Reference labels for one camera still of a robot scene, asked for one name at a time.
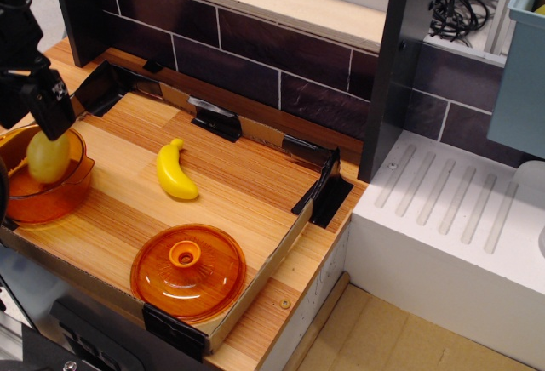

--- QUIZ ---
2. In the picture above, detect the teal plastic bin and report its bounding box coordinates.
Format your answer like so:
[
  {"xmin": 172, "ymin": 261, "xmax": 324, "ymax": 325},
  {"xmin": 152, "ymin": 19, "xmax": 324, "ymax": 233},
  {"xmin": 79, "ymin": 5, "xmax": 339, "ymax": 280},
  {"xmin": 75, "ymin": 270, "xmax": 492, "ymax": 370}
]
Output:
[{"xmin": 487, "ymin": 0, "xmax": 544, "ymax": 158}]

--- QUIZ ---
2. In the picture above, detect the yellow toy banana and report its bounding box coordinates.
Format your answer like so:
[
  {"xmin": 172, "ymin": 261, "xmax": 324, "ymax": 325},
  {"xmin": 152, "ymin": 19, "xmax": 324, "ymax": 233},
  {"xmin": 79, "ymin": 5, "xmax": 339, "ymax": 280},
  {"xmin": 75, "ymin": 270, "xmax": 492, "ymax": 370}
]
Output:
[{"xmin": 156, "ymin": 138, "xmax": 198, "ymax": 200}]

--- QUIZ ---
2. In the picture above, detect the orange transparent pot lid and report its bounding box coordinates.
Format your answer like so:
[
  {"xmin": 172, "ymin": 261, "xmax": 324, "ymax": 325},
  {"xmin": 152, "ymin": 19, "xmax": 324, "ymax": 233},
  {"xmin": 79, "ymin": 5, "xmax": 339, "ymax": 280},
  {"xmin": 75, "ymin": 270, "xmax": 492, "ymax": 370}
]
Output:
[{"xmin": 130, "ymin": 224, "xmax": 246, "ymax": 323}]

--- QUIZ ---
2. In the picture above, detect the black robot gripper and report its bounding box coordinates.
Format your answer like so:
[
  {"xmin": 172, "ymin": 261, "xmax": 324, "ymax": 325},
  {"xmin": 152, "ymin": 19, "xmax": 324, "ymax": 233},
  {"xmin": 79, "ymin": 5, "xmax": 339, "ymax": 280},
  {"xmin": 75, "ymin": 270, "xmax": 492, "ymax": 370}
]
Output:
[{"xmin": 1, "ymin": 0, "xmax": 76, "ymax": 141}]

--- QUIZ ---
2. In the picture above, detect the orange transparent pot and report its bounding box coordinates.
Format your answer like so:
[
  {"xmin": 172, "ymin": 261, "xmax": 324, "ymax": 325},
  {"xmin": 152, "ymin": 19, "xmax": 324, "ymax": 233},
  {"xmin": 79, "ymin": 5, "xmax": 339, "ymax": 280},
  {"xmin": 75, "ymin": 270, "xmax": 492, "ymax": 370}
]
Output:
[{"xmin": 1, "ymin": 125, "xmax": 95, "ymax": 225}]

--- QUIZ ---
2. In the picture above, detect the dark grey vertical post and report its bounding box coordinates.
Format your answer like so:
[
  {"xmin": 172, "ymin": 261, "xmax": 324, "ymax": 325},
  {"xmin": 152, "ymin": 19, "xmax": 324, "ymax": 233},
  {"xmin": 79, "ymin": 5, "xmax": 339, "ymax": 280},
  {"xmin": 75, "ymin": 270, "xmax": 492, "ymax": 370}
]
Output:
[{"xmin": 358, "ymin": 0, "xmax": 435, "ymax": 182}]

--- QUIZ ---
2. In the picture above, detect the white sink drainboard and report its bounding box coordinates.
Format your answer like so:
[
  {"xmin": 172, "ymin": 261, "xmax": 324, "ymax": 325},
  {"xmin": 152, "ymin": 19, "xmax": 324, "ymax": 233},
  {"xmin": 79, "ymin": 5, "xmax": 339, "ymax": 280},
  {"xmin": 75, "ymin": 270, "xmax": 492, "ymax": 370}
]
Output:
[{"xmin": 345, "ymin": 132, "xmax": 544, "ymax": 369}]

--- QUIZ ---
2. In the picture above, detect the bundle of black cables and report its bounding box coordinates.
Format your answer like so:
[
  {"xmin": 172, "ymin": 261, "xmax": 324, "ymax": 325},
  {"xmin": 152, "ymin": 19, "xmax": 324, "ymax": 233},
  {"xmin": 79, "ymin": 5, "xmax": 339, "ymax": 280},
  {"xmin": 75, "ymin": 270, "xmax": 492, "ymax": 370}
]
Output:
[{"xmin": 427, "ymin": 0, "xmax": 502, "ymax": 44}]

